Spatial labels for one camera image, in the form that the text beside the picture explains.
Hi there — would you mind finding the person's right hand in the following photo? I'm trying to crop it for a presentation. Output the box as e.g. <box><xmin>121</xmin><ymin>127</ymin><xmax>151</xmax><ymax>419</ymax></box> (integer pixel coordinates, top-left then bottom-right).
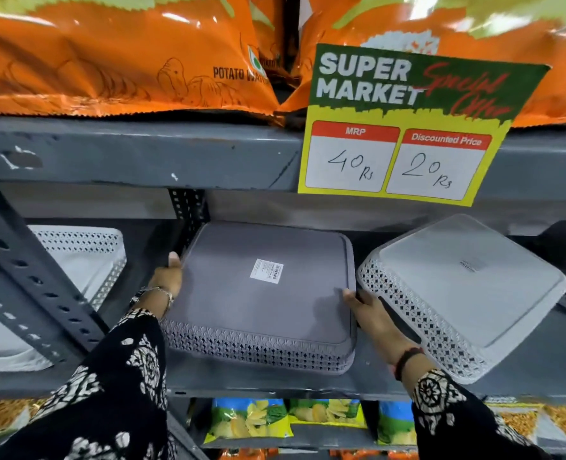
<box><xmin>342</xmin><ymin>288</ymin><xmax>423</xmax><ymax>365</ymax></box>

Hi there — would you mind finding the green and yellow price sign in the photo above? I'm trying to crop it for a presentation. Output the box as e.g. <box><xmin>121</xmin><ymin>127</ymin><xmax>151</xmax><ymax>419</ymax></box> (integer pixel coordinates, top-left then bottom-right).
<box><xmin>297</xmin><ymin>43</ymin><xmax>552</xmax><ymax>208</ymax></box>

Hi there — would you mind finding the person's left forearm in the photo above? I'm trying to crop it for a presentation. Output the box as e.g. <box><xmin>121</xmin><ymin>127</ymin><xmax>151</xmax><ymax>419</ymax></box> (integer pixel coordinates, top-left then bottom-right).
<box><xmin>0</xmin><ymin>302</ymin><xmax>179</xmax><ymax>460</ymax></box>

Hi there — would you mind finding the person's left hand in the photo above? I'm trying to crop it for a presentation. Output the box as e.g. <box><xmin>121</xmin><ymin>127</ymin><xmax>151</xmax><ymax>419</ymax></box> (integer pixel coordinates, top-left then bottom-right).
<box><xmin>147</xmin><ymin>252</ymin><xmax>184</xmax><ymax>309</ymax></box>

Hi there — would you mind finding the white perforated plastic basket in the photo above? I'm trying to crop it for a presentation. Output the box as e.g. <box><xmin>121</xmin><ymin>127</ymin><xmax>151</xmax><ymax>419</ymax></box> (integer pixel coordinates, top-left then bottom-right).
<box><xmin>0</xmin><ymin>225</ymin><xmax>127</xmax><ymax>373</ymax></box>
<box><xmin>357</xmin><ymin>213</ymin><xmax>566</xmax><ymax>385</ymax></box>

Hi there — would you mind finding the person's right forearm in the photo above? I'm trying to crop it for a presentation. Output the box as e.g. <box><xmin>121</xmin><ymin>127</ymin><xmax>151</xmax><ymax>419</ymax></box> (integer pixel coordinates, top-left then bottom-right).
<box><xmin>392</xmin><ymin>349</ymin><xmax>549</xmax><ymax>460</ymax></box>

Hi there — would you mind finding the small orange snack packet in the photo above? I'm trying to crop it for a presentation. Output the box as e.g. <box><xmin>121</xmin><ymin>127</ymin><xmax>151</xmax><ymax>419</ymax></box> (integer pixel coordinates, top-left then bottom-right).
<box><xmin>218</xmin><ymin>447</ymin><xmax>280</xmax><ymax>460</ymax></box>
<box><xmin>330</xmin><ymin>448</ymin><xmax>419</xmax><ymax>460</ymax></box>

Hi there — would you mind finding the dark red wrist band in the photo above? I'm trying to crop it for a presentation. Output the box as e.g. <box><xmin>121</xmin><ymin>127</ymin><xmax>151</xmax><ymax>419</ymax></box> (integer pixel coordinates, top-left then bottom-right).
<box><xmin>394</xmin><ymin>348</ymin><xmax>425</xmax><ymax>382</ymax></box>

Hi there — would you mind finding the clear yellow snack mix packet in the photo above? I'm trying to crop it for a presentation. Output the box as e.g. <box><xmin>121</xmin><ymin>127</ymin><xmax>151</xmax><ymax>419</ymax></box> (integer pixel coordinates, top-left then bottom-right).
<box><xmin>536</xmin><ymin>403</ymin><xmax>566</xmax><ymax>447</ymax></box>
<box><xmin>0</xmin><ymin>398</ymin><xmax>45</xmax><ymax>444</ymax></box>
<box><xmin>483</xmin><ymin>396</ymin><xmax>540</xmax><ymax>444</ymax></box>

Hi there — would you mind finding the large orange chips packet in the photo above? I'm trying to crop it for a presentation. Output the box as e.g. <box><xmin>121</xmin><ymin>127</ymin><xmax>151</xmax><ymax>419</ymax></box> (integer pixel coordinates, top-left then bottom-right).
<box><xmin>248</xmin><ymin>0</ymin><xmax>297</xmax><ymax>88</ymax></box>
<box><xmin>0</xmin><ymin>0</ymin><xmax>284</xmax><ymax>122</ymax></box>
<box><xmin>280</xmin><ymin>0</ymin><xmax>566</xmax><ymax>130</ymax></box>

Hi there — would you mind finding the silver wrist bracelet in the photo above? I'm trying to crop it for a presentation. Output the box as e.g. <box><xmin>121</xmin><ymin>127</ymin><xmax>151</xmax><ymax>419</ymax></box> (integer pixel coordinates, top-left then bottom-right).
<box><xmin>129</xmin><ymin>286</ymin><xmax>175</xmax><ymax>313</ymax></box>

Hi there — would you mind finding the blue and yellow chips packet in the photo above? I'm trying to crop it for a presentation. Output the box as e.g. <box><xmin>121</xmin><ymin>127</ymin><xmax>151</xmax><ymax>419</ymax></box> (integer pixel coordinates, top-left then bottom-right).
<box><xmin>288</xmin><ymin>398</ymin><xmax>368</xmax><ymax>430</ymax></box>
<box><xmin>377</xmin><ymin>400</ymin><xmax>418</xmax><ymax>446</ymax></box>
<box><xmin>203</xmin><ymin>398</ymin><xmax>294</xmax><ymax>445</ymax></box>

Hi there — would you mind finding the grey metal shelf rack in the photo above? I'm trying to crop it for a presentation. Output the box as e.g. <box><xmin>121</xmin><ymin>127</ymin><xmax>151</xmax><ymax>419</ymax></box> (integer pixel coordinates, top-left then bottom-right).
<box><xmin>0</xmin><ymin>114</ymin><xmax>566</xmax><ymax>460</ymax></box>

